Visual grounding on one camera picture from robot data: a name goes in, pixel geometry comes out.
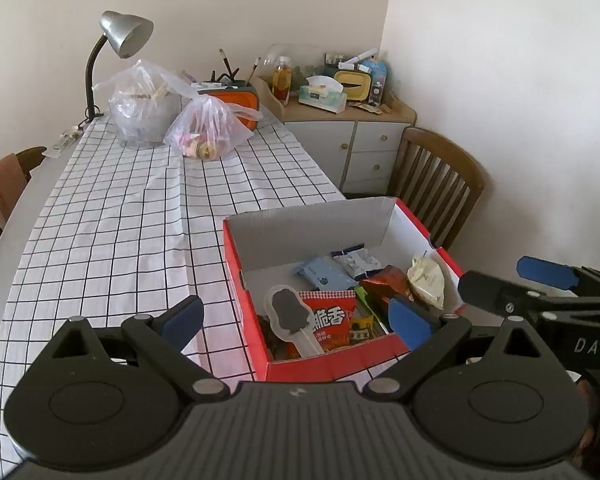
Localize cream white snack packet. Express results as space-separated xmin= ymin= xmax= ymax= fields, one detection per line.
xmin=406 ymin=255 xmax=445 ymax=311

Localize orange brown snack bag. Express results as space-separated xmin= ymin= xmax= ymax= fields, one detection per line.
xmin=356 ymin=264 xmax=425 ymax=318

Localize yellow candy packet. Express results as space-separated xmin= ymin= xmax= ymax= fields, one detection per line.
xmin=349 ymin=312 xmax=385 ymax=346

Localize red chip snack bag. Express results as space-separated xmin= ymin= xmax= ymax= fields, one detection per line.
xmin=299 ymin=290 xmax=356 ymax=352

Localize light blue snack packet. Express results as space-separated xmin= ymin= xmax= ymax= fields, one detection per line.
xmin=294 ymin=257 xmax=358 ymax=292

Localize red cardboard box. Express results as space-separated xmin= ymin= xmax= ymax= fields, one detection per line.
xmin=223 ymin=197 xmax=465 ymax=382

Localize wooden chair by cabinet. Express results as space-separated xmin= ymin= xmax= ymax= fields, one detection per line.
xmin=388 ymin=127 xmax=484 ymax=250

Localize white corner cabinet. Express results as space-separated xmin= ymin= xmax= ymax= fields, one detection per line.
xmin=253 ymin=77 xmax=417 ymax=196

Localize clear bag pink contents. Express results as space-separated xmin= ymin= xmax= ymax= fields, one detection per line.
xmin=164 ymin=94 xmax=263 ymax=160

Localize wooden chair pink cloth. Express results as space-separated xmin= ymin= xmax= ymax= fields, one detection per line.
xmin=0 ymin=146 xmax=46 ymax=237

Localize clear bag grey contents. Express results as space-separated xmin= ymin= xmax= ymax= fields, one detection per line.
xmin=93 ymin=60 xmax=199 ymax=148

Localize orange green pen holder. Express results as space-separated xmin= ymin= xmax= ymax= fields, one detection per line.
xmin=192 ymin=80 xmax=260 ymax=110

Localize yellow tissue holder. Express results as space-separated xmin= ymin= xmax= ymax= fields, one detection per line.
xmin=334 ymin=70 xmax=372 ymax=102

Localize tissue box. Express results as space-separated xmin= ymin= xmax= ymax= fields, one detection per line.
xmin=298 ymin=75 xmax=348 ymax=114

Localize amber liquid bottle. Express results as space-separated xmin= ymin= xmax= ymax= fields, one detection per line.
xmin=272 ymin=55 xmax=292 ymax=105

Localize silver desk lamp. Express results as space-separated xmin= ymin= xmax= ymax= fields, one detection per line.
xmin=76 ymin=8 xmax=156 ymax=129

